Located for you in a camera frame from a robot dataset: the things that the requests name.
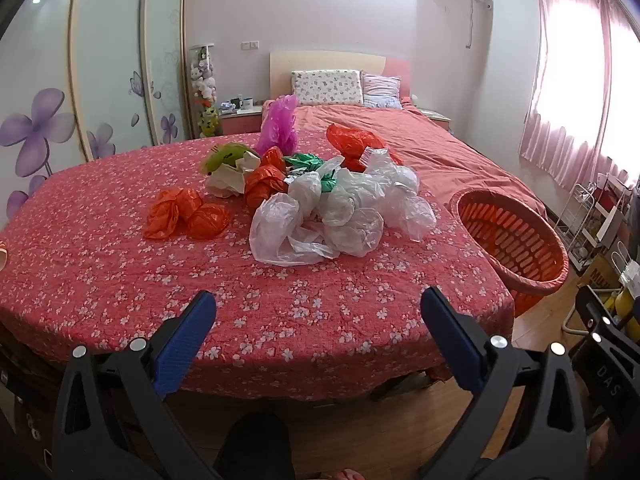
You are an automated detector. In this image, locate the floral print pillow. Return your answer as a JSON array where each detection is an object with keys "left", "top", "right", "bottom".
[{"left": 291, "top": 70, "right": 364, "bottom": 107}]

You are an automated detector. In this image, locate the white tubular frame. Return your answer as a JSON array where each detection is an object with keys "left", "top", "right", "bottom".
[{"left": 560, "top": 304, "right": 592, "bottom": 334}]

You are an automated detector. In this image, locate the table with red floral cloth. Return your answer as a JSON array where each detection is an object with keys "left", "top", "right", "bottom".
[{"left": 0, "top": 132, "right": 516, "bottom": 402}]

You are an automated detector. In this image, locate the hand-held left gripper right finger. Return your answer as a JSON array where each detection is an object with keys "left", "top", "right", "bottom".
[{"left": 420, "top": 286, "right": 587, "bottom": 480}]

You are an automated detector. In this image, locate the large red-orange plastic bag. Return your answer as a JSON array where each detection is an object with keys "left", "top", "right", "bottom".
[{"left": 326, "top": 124, "right": 402, "bottom": 173}]

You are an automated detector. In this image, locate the white storage cart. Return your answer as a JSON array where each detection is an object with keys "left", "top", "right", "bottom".
[{"left": 590, "top": 172, "right": 637, "bottom": 248}]

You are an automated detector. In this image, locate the cream and pink headboard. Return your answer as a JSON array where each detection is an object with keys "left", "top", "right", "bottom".
[{"left": 270, "top": 51, "right": 412, "bottom": 107}]

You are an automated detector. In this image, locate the pink curtain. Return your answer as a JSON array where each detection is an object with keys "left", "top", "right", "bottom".
[{"left": 519, "top": 0, "right": 640, "bottom": 196}]

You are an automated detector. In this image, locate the orange plastic laundry basket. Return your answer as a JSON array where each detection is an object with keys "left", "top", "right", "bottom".
[{"left": 449, "top": 187, "right": 570, "bottom": 318}]

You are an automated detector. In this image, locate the person's leg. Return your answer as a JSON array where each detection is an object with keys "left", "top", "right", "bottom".
[{"left": 215, "top": 412, "right": 296, "bottom": 480}]

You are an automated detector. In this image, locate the white wire rack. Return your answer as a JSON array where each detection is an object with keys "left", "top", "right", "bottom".
[{"left": 555, "top": 184, "right": 596, "bottom": 271}]

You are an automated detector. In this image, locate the person's foot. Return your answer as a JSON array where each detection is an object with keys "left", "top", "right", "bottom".
[{"left": 587, "top": 417, "right": 615, "bottom": 467}]

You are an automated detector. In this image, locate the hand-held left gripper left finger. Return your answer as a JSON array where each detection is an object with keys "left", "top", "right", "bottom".
[{"left": 51, "top": 290, "right": 221, "bottom": 480}]

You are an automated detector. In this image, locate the orange plastic bag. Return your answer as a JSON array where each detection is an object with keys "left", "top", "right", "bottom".
[
  {"left": 145, "top": 187, "right": 203, "bottom": 241},
  {"left": 244, "top": 165, "right": 289, "bottom": 209},
  {"left": 260, "top": 146, "right": 288, "bottom": 171},
  {"left": 186, "top": 204, "right": 231, "bottom": 240}
]

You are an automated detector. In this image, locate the yellow container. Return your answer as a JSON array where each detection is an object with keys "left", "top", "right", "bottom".
[{"left": 612, "top": 290, "right": 640, "bottom": 327}]

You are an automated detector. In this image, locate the green and yellow plush toy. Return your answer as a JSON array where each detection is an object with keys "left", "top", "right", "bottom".
[{"left": 199, "top": 101, "right": 222, "bottom": 138}]

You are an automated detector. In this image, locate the green foil bag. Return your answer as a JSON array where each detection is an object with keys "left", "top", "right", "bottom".
[{"left": 283, "top": 152, "right": 346, "bottom": 193}]

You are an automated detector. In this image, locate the hanging column of plush toys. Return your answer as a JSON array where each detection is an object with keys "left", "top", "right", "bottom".
[{"left": 189, "top": 44, "right": 218, "bottom": 106}]

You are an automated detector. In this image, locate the striped pink pillow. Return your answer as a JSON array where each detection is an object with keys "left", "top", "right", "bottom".
[{"left": 361, "top": 74, "right": 402, "bottom": 109}]

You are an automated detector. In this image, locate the brown paper bag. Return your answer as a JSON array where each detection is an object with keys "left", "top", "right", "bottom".
[{"left": 582, "top": 242, "right": 626, "bottom": 292}]

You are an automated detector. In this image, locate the pink nightstand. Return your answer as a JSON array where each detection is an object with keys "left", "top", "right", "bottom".
[
  {"left": 219, "top": 105, "right": 263, "bottom": 136},
  {"left": 417, "top": 107, "right": 452, "bottom": 133}
]

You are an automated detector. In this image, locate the bed with red duvet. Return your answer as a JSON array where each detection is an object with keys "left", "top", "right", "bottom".
[{"left": 295, "top": 102, "right": 548, "bottom": 221}]

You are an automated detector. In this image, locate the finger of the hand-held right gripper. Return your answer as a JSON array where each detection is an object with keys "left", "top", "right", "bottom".
[{"left": 575, "top": 286, "right": 640, "bottom": 357}]

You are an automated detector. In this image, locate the glass wardrobe with purple flowers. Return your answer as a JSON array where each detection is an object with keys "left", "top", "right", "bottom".
[{"left": 0, "top": 0, "right": 193, "bottom": 233}]

